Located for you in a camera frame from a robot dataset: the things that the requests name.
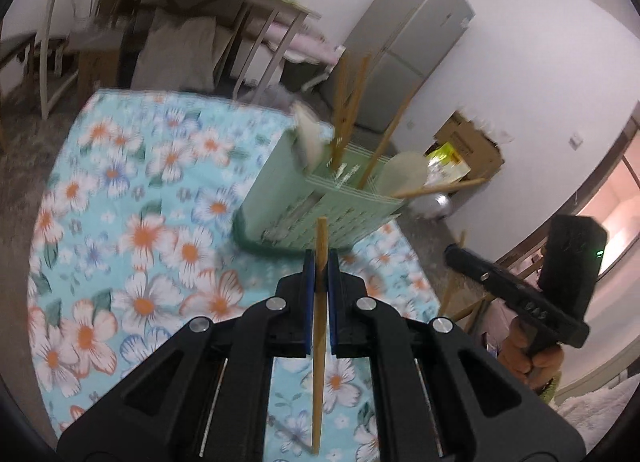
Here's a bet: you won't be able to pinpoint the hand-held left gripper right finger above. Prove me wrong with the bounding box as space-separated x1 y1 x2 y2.
327 251 586 462

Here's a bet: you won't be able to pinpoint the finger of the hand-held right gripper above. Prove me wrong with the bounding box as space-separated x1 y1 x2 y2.
444 243 497 294

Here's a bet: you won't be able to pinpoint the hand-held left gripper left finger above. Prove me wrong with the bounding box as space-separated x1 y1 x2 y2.
56 251 317 462

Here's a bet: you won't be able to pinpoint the long bamboo chopstick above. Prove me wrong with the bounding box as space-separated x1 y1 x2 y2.
311 217 330 455
357 87 421 188
334 50 349 168
444 229 467 315
392 177 486 198

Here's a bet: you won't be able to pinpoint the green utensil basket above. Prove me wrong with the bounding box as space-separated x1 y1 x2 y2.
235 127 406 255

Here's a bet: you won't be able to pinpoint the person's right hand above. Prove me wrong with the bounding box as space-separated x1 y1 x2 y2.
500 315 565 393

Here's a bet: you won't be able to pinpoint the glass sliding door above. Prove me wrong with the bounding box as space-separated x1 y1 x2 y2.
560 102 640 393

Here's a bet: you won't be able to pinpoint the yellow-green rice bag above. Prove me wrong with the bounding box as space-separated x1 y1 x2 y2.
425 142 472 188

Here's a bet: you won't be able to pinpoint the pale green rice paddle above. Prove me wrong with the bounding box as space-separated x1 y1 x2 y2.
372 151 430 198

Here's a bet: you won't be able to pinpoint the cardboard box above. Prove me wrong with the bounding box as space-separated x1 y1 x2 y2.
434 111 506 178

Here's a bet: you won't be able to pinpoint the cream rice spoon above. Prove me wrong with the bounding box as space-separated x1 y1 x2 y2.
292 102 336 178

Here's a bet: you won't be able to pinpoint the floral tablecloth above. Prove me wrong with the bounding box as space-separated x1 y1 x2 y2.
27 88 441 462

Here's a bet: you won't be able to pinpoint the grey bin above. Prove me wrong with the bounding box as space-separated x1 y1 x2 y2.
282 62 326 93

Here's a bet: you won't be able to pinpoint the grey refrigerator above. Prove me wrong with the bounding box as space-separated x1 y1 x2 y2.
327 0 476 135

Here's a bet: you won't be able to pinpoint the pink roll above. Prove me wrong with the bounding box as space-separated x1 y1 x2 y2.
260 22 346 66

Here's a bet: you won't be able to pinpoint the grey pillow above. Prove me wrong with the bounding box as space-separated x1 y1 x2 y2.
131 10 221 93

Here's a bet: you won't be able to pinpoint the cardboard boxes under table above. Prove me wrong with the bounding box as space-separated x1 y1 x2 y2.
77 45 126 90

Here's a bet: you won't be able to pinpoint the wooden chair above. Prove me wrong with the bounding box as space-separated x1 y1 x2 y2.
0 31 66 108

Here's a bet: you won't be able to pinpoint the wooden frame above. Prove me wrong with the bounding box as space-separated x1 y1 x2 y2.
452 255 547 325

